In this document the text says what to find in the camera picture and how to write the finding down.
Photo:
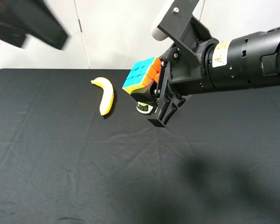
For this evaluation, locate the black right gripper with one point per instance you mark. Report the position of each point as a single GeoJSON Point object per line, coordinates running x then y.
{"type": "Point", "coordinates": [187, 72]}

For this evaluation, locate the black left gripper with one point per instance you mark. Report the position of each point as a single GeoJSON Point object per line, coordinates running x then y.
{"type": "Point", "coordinates": [20, 18]}

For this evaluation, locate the colourful puzzle cube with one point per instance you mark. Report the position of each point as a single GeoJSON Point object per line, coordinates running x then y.
{"type": "Point", "coordinates": [142, 74]}

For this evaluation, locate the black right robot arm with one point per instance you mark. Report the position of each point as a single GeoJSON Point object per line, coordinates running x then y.
{"type": "Point", "coordinates": [247, 62]}

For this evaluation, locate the white milk bottle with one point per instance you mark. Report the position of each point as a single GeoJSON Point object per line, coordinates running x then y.
{"type": "Point", "coordinates": [144, 108]}

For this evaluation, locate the yellow banana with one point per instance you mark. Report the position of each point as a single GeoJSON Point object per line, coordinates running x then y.
{"type": "Point", "coordinates": [108, 94]}

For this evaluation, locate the black tablecloth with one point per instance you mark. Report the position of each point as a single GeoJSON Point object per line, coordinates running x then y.
{"type": "Point", "coordinates": [61, 162]}

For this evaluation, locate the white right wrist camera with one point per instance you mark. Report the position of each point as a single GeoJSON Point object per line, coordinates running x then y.
{"type": "Point", "coordinates": [156, 33]}

